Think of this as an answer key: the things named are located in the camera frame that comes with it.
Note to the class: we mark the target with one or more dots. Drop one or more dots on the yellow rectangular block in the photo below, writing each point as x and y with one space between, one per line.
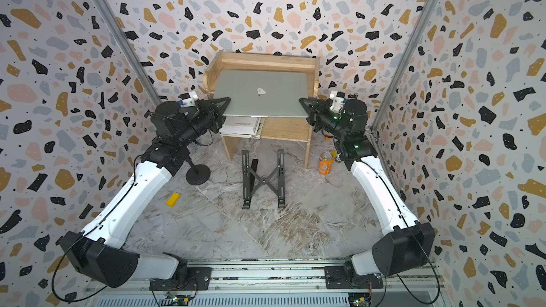
173 199

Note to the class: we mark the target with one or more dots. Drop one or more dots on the wooden shelf unit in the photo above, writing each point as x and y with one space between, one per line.
274 128

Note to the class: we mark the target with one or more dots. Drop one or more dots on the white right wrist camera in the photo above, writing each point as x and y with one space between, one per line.
337 101

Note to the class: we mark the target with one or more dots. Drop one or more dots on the aluminium corner frame post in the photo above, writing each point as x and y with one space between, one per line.
410 48
115 27

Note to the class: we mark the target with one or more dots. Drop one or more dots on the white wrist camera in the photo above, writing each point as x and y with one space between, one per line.
188 99
337 101

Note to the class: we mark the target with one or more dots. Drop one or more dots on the white book with black text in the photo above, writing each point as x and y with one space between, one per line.
246 126

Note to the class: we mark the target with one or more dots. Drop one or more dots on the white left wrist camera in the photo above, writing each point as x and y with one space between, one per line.
188 99

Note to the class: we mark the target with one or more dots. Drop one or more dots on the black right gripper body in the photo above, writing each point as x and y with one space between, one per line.
329 124

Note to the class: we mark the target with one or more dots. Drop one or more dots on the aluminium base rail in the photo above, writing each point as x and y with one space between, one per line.
279 283

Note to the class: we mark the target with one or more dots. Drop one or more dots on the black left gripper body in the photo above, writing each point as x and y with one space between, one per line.
205 121

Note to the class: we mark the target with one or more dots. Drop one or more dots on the microphone on black stand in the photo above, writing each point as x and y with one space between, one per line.
197 174

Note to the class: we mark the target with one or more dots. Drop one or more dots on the aluminium corner frame post right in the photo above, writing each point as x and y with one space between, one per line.
410 48

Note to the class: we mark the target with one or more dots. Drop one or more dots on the aluminium corner frame post left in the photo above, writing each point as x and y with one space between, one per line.
115 27

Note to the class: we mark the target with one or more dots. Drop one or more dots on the black folding laptop stand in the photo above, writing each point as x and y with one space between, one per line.
252 181

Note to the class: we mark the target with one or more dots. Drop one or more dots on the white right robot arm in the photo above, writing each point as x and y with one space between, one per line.
406 243

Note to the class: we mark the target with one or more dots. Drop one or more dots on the orange soda can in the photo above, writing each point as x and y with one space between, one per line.
326 161

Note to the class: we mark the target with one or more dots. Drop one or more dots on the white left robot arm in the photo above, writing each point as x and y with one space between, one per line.
97 251

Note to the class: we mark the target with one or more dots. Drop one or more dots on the silver laptop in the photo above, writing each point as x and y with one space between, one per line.
262 93

